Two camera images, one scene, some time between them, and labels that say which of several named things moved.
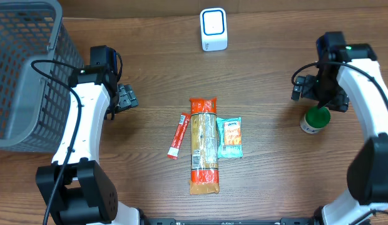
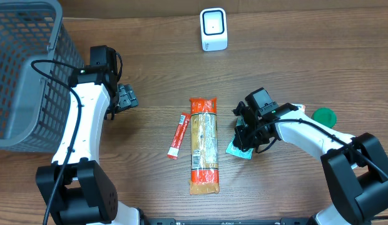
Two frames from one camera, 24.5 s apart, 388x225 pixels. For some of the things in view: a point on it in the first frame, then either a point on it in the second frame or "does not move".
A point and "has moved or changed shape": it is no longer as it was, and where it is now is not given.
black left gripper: (126, 97) does not move
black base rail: (283, 221) does not move
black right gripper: (301, 88) to (244, 132)
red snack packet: (173, 150) does not move
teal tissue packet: (229, 137) has moved or changed shape
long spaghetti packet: (204, 177) does not move
